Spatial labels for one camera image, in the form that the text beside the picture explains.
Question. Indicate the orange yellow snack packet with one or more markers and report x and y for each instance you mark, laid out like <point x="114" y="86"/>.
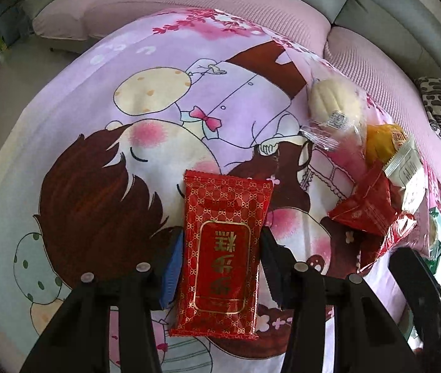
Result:
<point x="383" y="142"/>

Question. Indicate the red striped snack packet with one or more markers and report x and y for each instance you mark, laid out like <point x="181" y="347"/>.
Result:
<point x="397" y="233"/>

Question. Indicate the printed cartoon blanket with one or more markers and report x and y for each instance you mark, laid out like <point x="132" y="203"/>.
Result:
<point x="88" y="124"/>

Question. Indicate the cream bun clear wrapper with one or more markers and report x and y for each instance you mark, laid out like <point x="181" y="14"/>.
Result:
<point x="335" y="103"/>

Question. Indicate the red gold patterned snack packet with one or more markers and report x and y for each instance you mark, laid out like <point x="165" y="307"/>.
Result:
<point x="224" y="248"/>

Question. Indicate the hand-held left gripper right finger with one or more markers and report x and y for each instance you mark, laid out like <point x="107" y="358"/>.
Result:
<point x="274" y="270"/>

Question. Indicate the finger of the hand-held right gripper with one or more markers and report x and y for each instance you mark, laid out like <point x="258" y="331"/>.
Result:
<point x="422" y="295"/>

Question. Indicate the grey sofa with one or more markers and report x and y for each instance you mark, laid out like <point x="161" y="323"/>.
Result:
<point x="380" y="4"/>

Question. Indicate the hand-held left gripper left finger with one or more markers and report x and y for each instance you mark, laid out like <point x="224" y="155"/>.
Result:
<point x="170" y="272"/>

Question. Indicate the blue box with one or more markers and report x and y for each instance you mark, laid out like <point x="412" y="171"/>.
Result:
<point x="8" y="25"/>

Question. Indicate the green white snack packet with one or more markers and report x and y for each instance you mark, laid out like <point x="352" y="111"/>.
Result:
<point x="435" y="254"/>

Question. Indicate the plain red snack packet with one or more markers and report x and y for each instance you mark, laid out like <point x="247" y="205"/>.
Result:
<point x="366" y="206"/>

